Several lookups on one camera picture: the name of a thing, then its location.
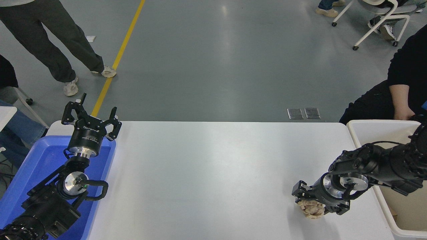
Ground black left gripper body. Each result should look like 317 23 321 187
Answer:
68 117 107 156

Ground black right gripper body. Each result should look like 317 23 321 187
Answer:
310 177 349 205

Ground tan paper ball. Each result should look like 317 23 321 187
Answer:
298 199 325 219

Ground white swivel chair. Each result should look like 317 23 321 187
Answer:
0 87 50 129
332 0 423 51

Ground seated person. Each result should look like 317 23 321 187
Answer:
0 55 47 169

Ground blue plastic tray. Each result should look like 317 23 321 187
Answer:
0 135 116 240

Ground white side desk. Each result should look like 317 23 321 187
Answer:
0 106 18 132

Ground standing person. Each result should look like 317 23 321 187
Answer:
0 0 117 97

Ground large pale plastic bin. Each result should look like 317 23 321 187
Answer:
347 120 427 240

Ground person beside bin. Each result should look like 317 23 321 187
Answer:
339 25 427 129

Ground person on swivel chair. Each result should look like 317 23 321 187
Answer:
368 0 427 41

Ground distant person's feet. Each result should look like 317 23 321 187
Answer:
315 0 346 17

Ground black cable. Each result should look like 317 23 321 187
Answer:
0 157 15 190

